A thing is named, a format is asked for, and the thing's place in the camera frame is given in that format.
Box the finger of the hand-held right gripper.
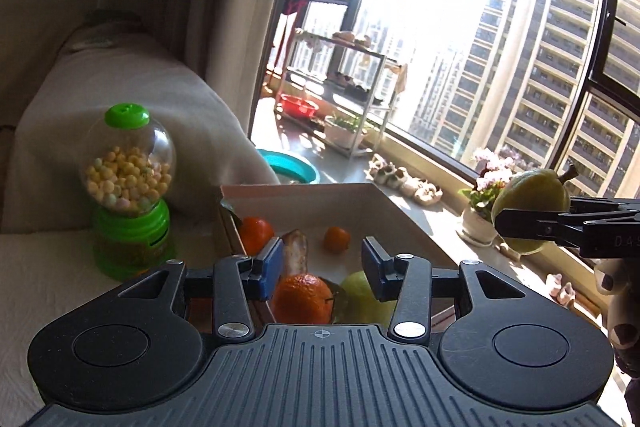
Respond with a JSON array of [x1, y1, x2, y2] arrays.
[[567, 197, 640, 220], [497, 206, 590, 244]]

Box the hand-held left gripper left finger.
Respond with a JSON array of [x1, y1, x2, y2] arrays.
[[117, 237, 285, 342]]

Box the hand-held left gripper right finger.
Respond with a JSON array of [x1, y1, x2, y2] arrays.
[[361, 237, 526, 342]]

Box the yellow-green pear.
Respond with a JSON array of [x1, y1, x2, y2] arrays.
[[339, 271, 399, 329], [491, 168, 572, 256]]

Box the red tomato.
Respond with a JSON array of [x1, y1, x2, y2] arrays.
[[239, 217, 276, 256]]

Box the orange with green leaf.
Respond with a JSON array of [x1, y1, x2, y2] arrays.
[[271, 274, 351, 326]]

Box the white cardboard box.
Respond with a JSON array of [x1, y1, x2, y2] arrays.
[[185, 183, 459, 334]]

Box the person's right hand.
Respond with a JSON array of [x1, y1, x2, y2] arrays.
[[594, 257, 640, 378]]

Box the potted flowering plant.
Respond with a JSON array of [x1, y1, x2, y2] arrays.
[[457, 146, 532, 249]]

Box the teal plastic basin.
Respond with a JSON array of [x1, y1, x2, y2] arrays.
[[255, 148, 321, 186]]

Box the white planter with green plant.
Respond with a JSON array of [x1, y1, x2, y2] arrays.
[[323, 114, 374, 152]]

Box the green gumball machine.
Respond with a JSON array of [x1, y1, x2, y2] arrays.
[[79, 103, 179, 282]]

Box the metal shoe rack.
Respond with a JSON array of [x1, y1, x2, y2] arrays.
[[274, 28, 409, 158]]

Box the red plastic basin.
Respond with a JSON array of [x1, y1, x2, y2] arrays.
[[278, 93, 320, 120]]

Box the high-rise apartment building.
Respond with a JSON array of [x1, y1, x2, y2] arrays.
[[407, 0, 640, 190]]

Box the dark shoes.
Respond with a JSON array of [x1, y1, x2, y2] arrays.
[[325, 74, 384, 104]]

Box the beige shoes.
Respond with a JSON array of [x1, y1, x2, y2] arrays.
[[333, 30, 374, 48]]

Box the white textured tablecloth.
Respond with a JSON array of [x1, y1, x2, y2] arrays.
[[0, 212, 241, 427]]

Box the white patterned cloth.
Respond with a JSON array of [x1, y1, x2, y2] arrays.
[[294, 28, 322, 54]]

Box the beige covered sofa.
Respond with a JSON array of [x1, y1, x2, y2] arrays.
[[0, 9, 281, 235]]

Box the beige curtain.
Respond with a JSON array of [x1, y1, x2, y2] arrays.
[[172, 0, 303, 144]]

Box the black window frame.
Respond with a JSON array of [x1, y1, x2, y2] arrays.
[[260, 0, 640, 220]]

